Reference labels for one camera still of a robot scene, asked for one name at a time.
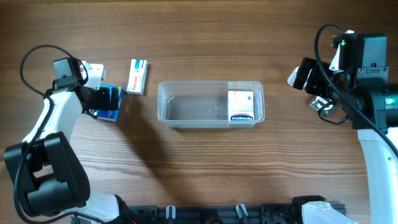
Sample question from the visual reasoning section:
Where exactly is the white Panadol box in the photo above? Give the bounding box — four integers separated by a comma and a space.
126, 59, 148, 95

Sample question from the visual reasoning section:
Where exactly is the blue medicine box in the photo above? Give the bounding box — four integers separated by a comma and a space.
89, 85, 124, 122

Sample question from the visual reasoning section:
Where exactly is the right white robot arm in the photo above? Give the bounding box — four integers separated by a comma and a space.
288, 30, 397, 223

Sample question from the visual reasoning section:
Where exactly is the clear plastic container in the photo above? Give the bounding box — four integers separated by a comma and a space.
157, 80, 265, 128

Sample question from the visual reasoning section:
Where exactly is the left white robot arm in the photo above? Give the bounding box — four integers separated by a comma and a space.
4, 57, 133, 223

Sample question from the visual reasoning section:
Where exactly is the white Hansaplast box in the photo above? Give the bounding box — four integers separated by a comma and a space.
228, 90, 254, 121

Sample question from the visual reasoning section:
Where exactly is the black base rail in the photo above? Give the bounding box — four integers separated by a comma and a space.
70, 203, 348, 224

